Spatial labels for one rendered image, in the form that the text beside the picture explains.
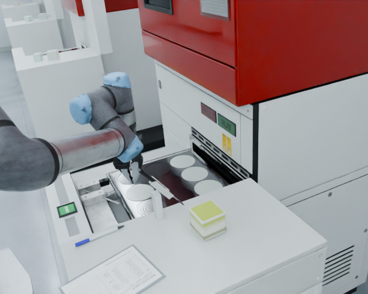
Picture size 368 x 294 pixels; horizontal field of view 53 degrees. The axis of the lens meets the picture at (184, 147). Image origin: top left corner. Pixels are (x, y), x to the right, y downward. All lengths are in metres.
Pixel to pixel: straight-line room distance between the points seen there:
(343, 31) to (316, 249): 0.67
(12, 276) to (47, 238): 1.45
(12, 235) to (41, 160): 2.20
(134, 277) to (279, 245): 0.37
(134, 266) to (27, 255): 1.75
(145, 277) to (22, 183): 0.39
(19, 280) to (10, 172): 0.64
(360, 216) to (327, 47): 0.83
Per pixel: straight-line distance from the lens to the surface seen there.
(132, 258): 0.98
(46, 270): 2.50
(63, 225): 1.16
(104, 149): 0.87
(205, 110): 1.40
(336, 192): 1.58
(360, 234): 1.88
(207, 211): 0.99
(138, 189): 1.34
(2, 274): 1.31
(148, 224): 1.07
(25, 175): 0.68
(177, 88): 1.62
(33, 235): 2.80
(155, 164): 1.47
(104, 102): 1.02
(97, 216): 1.29
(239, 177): 1.29
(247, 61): 1.07
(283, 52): 1.14
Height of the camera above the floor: 1.65
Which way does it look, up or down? 28 degrees down
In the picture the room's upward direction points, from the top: 5 degrees counter-clockwise
